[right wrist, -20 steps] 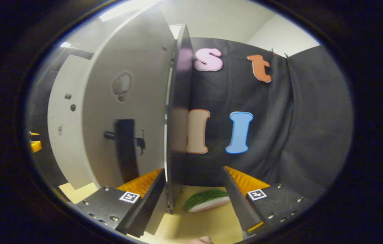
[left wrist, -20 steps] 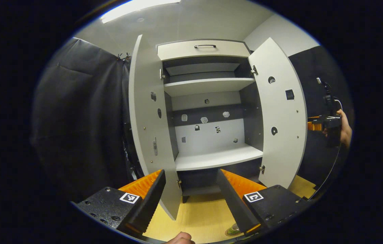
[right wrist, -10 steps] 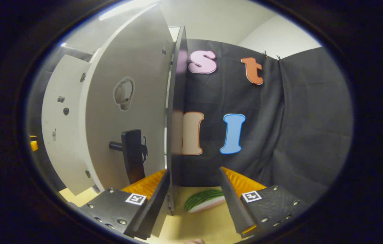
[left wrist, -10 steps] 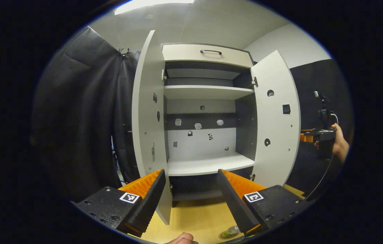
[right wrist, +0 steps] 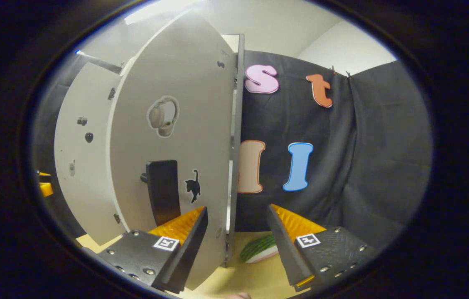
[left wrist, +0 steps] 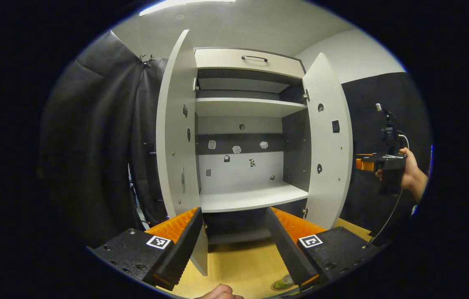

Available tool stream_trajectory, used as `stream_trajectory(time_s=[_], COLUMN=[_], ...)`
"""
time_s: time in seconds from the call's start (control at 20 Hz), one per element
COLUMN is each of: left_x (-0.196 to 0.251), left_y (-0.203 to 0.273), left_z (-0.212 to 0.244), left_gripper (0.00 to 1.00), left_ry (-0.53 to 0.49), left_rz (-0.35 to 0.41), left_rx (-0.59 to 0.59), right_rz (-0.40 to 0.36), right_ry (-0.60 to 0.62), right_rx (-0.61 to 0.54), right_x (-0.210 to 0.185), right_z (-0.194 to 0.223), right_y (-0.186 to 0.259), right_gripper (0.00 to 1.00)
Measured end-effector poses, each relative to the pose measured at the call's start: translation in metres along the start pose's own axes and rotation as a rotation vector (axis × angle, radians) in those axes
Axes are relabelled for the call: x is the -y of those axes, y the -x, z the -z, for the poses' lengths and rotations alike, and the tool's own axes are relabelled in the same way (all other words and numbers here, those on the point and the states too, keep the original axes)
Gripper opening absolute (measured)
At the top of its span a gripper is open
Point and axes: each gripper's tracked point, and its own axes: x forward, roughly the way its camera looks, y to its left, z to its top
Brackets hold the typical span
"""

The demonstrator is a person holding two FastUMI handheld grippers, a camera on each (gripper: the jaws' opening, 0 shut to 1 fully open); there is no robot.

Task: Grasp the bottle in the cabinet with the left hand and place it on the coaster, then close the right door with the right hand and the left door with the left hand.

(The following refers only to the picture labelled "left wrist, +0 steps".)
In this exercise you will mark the white cabinet door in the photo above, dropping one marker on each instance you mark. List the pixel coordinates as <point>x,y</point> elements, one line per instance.
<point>174,124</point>
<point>330,187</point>

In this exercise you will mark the ceiling light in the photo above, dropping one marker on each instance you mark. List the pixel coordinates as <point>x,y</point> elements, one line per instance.
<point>184,5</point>

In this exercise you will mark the white grey cabinet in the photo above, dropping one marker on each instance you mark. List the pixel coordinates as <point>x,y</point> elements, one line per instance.
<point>251,108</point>

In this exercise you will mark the white cabinet drawer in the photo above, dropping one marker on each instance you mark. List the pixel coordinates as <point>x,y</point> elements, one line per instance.
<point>226,58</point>

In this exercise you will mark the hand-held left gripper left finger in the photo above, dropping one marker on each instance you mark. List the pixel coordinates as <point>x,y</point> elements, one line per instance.
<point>182,245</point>

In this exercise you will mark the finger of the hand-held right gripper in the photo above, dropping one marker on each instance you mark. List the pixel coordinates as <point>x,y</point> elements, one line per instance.
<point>365,164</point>

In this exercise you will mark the metal cloth clip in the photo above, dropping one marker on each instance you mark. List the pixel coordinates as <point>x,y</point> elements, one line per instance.
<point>145,59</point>

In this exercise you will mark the black backdrop cloth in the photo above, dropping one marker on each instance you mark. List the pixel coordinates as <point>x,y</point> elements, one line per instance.
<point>93,145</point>
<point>367,104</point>

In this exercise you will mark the green label clear bottle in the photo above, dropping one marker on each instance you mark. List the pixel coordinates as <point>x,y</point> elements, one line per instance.
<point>286,282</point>

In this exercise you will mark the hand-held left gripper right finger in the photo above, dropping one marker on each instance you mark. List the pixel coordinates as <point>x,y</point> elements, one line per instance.
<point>286,249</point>

